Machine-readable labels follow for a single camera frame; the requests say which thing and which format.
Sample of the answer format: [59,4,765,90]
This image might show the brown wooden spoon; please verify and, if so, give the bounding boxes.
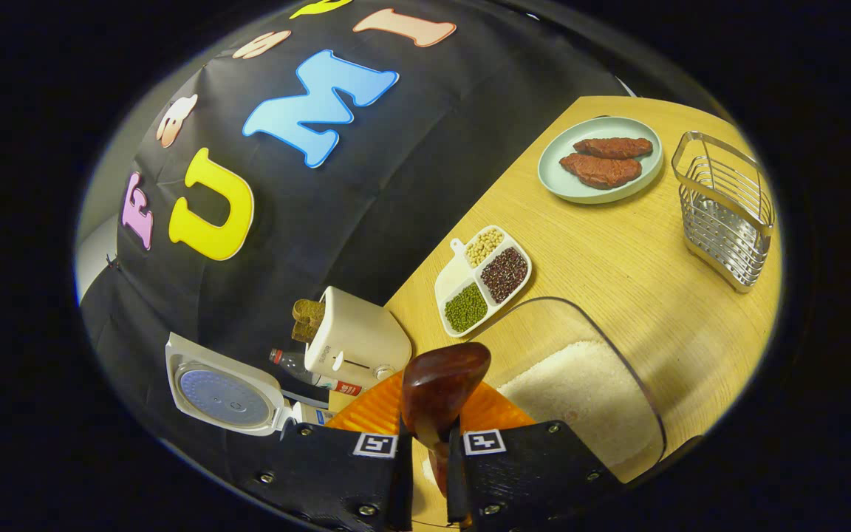
[401,342,493,496]

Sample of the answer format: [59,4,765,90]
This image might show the clear plastic water bottle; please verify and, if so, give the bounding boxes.
[269,349,363,396]

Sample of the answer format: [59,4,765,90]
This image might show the clear box of white rice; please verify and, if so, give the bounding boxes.
[462,296,668,486]

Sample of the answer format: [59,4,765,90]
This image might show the red meat piece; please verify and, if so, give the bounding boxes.
[573,137,654,160]
[559,153,643,190]

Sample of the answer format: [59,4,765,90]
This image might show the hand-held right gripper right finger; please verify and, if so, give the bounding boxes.
[446,381,626,532]

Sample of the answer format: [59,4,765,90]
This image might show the pale green plate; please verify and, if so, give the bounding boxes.
[538,116,663,205]

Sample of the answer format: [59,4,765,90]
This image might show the white divided bean dish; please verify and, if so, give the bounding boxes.
[434,225,533,338]

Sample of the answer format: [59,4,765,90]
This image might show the white toaster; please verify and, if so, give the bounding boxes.
[304,286,413,389]

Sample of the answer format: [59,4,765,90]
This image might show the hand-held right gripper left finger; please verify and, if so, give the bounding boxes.
[226,369,415,532]

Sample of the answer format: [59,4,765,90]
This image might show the brown toast slice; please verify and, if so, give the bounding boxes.
[291,299,327,343]

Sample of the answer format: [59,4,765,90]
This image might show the black backdrop cloth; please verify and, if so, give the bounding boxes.
[78,0,633,474]

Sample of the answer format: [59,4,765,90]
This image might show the metal wire chopstick holder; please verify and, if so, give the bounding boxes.
[671,131,776,294]

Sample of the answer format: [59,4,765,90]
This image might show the white rice cooker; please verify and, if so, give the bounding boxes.
[165,332,338,437]

